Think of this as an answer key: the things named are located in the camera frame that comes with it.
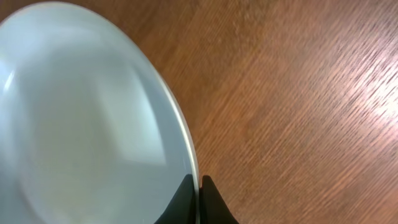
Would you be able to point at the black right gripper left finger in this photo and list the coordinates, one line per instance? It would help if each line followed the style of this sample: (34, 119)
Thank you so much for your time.
(182, 207)

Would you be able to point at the light blue plate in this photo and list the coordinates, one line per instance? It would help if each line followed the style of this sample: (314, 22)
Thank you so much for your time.
(90, 132)

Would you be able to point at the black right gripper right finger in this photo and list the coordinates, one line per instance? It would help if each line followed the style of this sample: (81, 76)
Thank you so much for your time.
(213, 209)

